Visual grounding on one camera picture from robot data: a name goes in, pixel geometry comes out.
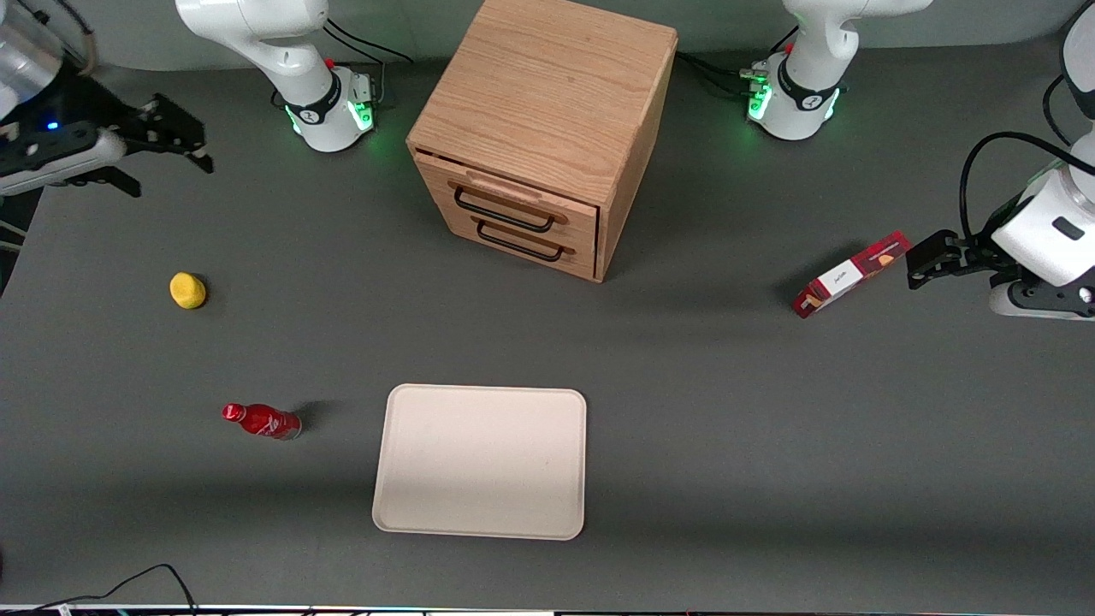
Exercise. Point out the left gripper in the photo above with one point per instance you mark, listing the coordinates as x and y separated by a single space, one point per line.
973 252

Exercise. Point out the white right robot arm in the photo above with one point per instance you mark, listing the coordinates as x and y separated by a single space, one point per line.
316 128

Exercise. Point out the wooden drawer cabinet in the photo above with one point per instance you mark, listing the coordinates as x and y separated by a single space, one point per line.
547 94
582 218

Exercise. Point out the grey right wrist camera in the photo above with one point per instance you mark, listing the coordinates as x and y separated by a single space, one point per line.
60 158

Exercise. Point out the plain wooden drawer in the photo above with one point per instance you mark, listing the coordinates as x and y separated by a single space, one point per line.
582 261

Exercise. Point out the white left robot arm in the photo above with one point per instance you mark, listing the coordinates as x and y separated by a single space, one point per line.
796 120

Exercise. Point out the white rectangular tray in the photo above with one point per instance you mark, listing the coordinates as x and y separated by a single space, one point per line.
479 462

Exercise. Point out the red cola bottle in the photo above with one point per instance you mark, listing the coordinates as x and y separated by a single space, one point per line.
263 421

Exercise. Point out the yellow toy lemon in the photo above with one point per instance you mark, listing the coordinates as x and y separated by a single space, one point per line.
188 291

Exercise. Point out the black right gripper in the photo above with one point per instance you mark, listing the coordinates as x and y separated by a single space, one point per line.
96 109

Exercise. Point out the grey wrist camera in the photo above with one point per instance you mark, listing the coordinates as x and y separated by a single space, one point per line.
60 158
1039 301

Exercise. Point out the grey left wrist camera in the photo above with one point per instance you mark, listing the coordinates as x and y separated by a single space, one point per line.
1039 301

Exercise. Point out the red white snack box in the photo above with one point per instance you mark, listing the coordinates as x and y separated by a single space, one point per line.
851 274

